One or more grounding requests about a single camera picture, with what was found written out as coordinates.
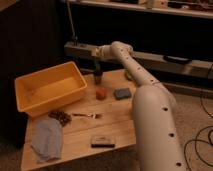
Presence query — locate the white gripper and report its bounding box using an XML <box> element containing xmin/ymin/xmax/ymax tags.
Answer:
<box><xmin>91</xmin><ymin>45</ymin><xmax>112</xmax><ymax>67</ymax></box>

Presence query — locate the green pepper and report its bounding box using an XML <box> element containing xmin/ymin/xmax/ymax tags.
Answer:
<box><xmin>94</xmin><ymin>65</ymin><xmax>101</xmax><ymax>76</ymax></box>

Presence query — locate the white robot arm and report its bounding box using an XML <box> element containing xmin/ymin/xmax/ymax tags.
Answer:
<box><xmin>91</xmin><ymin>41</ymin><xmax>187</xmax><ymax>171</ymax></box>

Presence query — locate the dark metal cup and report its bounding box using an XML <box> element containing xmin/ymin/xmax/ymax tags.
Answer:
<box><xmin>93</xmin><ymin>70</ymin><xmax>103</xmax><ymax>85</ymax></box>

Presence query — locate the red-orange block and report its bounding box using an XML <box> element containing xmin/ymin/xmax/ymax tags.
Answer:
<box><xmin>96</xmin><ymin>87</ymin><xmax>107</xmax><ymax>100</ymax></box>

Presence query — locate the green-headed dish brush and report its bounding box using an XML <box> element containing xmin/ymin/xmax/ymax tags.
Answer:
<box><xmin>124</xmin><ymin>69</ymin><xmax>133</xmax><ymax>81</ymax></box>

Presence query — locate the blue sponge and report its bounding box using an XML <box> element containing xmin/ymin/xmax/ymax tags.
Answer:
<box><xmin>114</xmin><ymin>88</ymin><xmax>132</xmax><ymax>100</ymax></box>

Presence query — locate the metal fork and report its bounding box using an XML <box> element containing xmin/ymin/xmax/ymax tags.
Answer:
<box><xmin>72</xmin><ymin>113</ymin><xmax>102</xmax><ymax>119</ymax></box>

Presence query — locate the wooden table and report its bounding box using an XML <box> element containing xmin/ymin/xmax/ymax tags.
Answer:
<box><xmin>21</xmin><ymin>70</ymin><xmax>135</xmax><ymax>171</ymax></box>

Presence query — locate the brown grape bunch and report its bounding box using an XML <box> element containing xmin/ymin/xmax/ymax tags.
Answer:
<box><xmin>48</xmin><ymin>111</ymin><xmax>72</xmax><ymax>126</ymax></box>

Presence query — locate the yellow plastic bin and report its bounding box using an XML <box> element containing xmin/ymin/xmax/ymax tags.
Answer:
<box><xmin>15</xmin><ymin>62</ymin><xmax>87</xmax><ymax>118</ymax></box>

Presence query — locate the dark rectangular eraser block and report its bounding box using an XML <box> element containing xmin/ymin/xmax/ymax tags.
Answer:
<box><xmin>91</xmin><ymin>135</ymin><xmax>115</xmax><ymax>148</ymax></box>

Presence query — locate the blue-grey cloth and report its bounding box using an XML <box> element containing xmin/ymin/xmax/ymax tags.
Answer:
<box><xmin>31</xmin><ymin>118</ymin><xmax>63</xmax><ymax>163</ymax></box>

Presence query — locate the grey lower shelf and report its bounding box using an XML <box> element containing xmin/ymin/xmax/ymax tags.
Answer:
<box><xmin>64</xmin><ymin>42</ymin><xmax>213</xmax><ymax>80</ymax></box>

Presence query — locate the upper shelf with items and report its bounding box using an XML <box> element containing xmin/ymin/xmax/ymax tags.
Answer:
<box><xmin>61</xmin><ymin>0</ymin><xmax>213</xmax><ymax>19</ymax></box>

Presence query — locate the black floor cable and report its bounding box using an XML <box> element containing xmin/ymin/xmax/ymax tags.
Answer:
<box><xmin>183</xmin><ymin>93</ymin><xmax>213</xmax><ymax>171</ymax></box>

